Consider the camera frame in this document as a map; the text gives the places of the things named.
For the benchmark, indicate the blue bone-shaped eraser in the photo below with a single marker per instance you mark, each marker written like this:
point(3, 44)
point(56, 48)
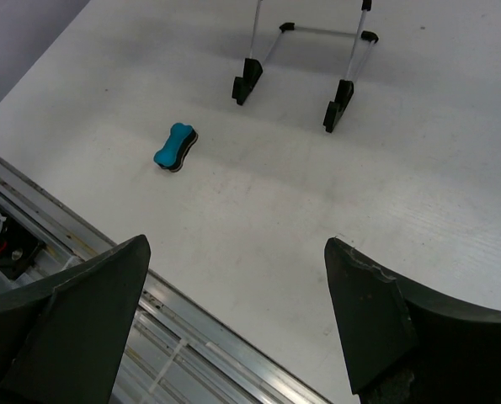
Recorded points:
point(175, 149)

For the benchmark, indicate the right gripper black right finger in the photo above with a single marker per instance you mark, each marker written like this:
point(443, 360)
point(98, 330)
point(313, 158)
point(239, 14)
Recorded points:
point(404, 342)

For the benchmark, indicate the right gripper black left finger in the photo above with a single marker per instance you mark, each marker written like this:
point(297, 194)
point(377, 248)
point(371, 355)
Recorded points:
point(62, 337)

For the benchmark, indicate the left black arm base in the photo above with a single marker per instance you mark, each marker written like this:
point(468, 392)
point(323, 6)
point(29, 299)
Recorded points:
point(1, 244)

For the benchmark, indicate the aluminium rail frame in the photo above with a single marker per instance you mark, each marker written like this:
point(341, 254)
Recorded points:
point(176, 352)

